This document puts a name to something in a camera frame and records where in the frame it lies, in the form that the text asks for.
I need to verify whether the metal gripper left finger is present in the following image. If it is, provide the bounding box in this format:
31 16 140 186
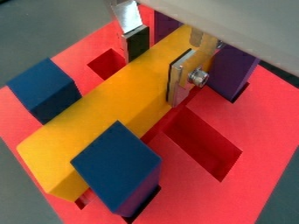
105 0 149 63

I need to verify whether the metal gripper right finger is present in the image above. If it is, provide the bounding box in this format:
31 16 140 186
165 30 222 108

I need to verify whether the yellow long block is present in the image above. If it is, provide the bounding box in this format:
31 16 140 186
15 25 192 201

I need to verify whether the red board with slots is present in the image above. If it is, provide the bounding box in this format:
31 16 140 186
0 3 299 224

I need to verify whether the purple U block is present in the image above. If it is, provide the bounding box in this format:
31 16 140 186
153 11 258 102

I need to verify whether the dark blue U block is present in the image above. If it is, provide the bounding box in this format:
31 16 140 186
7 59 161 217

